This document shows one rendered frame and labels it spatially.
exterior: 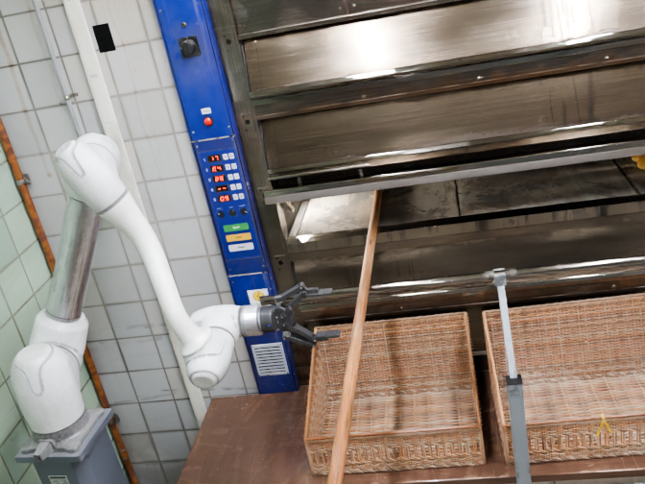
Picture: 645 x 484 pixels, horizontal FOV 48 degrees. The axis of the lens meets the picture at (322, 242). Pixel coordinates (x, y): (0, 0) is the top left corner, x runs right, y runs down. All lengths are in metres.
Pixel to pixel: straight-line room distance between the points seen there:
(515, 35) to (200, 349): 1.29
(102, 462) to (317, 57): 1.37
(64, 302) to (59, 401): 0.29
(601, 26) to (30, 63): 1.79
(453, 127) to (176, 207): 0.99
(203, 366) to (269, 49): 1.02
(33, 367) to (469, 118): 1.47
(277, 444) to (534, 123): 1.36
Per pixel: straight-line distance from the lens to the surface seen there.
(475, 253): 2.54
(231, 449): 2.64
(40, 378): 2.10
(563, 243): 2.56
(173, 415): 3.08
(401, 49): 2.29
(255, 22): 2.35
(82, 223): 2.12
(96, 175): 1.90
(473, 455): 2.36
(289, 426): 2.66
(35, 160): 2.72
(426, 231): 2.48
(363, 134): 2.37
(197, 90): 2.39
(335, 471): 1.49
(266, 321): 2.04
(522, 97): 2.37
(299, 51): 2.34
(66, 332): 2.24
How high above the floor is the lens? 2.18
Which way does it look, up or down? 24 degrees down
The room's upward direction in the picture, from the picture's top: 12 degrees counter-clockwise
